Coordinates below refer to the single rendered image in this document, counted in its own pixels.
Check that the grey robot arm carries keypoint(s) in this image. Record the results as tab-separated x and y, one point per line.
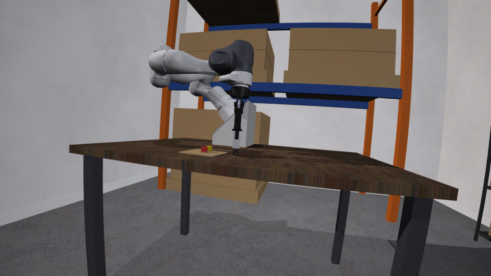
232	63

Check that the tan flat mat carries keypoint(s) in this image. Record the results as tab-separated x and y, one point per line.
198	152

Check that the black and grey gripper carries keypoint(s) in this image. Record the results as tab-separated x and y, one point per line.
239	93

